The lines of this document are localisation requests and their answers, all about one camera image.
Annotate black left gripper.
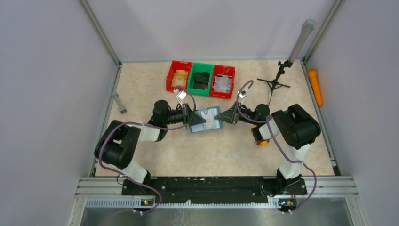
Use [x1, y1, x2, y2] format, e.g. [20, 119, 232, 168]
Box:
[163, 103, 206, 126]

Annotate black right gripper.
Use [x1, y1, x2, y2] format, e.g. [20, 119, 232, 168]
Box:
[215, 101, 260, 125]

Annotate white VIP card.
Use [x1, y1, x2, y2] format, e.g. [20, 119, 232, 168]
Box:
[200, 108, 223, 131]

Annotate teal card holder wallet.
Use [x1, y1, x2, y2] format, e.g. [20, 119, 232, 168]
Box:
[190, 106, 223, 133]

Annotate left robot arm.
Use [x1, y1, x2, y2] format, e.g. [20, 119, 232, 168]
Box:
[94, 100, 206, 195]

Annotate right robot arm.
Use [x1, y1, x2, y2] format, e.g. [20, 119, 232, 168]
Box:
[215, 102, 321, 196]

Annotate red bin with clear bags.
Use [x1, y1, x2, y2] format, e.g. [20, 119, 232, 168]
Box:
[209, 65, 236, 99]

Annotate green plastic bin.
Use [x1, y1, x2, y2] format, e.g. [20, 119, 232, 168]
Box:
[188, 62, 214, 97]

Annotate red bin with orange items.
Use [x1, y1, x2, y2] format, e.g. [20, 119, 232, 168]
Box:
[166, 60, 193, 92]

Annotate black mini tripod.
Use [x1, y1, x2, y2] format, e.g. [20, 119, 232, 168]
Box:
[257, 60, 293, 104]

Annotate orange flashlight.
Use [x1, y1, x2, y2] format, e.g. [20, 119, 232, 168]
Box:
[307, 68, 323, 106]

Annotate grey cylinder on tripod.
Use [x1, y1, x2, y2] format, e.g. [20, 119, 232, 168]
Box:
[287, 18, 316, 64]

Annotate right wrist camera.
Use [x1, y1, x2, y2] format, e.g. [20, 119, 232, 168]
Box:
[238, 88, 250, 103]

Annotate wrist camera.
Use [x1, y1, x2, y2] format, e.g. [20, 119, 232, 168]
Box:
[238, 88, 250, 103]
[173, 89, 187, 105]

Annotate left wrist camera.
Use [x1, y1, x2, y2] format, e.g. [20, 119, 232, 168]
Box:
[173, 89, 187, 105]

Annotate grey bracket tool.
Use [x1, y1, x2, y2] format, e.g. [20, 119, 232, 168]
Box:
[112, 92, 127, 114]

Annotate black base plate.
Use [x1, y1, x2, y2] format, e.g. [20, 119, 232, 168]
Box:
[121, 176, 308, 204]

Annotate aluminium frame rail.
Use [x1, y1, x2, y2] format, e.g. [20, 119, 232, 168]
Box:
[68, 176, 369, 226]

